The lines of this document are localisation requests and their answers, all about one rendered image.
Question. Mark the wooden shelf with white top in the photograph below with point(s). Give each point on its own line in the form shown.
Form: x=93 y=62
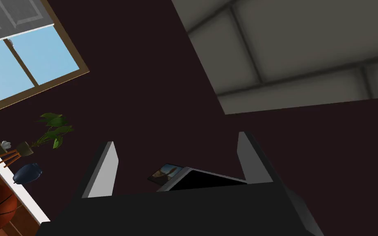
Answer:
x=15 y=193

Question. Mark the small framed picture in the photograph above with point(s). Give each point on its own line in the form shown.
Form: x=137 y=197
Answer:
x=165 y=174

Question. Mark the black screen with grey frame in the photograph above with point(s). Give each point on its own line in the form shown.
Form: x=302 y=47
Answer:
x=202 y=181

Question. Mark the brown framed window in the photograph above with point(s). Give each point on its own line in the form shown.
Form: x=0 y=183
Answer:
x=25 y=59

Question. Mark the green potted plant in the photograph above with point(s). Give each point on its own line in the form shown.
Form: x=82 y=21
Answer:
x=49 y=132

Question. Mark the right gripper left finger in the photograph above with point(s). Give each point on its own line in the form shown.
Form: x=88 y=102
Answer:
x=103 y=177

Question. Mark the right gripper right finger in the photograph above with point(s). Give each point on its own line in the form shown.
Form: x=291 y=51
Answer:
x=253 y=164

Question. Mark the dark blue vase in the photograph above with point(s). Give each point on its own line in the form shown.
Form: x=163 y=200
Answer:
x=27 y=173

